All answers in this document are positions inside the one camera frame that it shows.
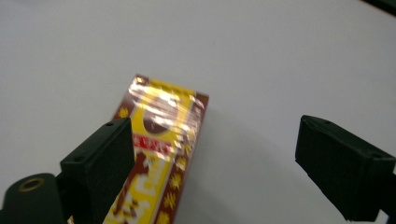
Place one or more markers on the yellow and brown snack box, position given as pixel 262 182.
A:
pixel 162 130

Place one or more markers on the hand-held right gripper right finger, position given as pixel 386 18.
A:
pixel 339 165

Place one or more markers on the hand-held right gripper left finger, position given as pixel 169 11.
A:
pixel 98 165

